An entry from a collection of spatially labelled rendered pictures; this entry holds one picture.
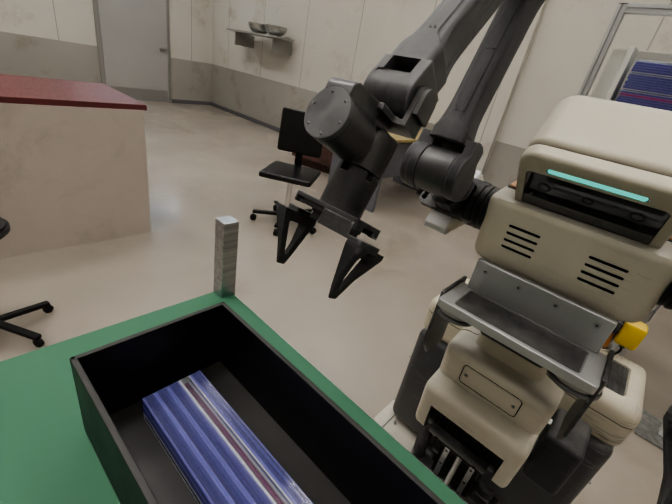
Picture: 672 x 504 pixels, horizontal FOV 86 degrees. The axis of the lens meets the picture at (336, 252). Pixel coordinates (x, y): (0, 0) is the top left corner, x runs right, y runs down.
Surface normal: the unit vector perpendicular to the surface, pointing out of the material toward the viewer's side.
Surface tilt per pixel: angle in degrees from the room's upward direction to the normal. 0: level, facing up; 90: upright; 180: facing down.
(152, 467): 0
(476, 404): 8
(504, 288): 90
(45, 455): 0
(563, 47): 90
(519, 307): 90
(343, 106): 64
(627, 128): 42
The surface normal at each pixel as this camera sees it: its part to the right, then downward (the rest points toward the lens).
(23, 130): 0.70, 0.44
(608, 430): -0.67, 0.23
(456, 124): -0.53, -0.16
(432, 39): -0.34, -0.47
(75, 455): 0.18, -0.87
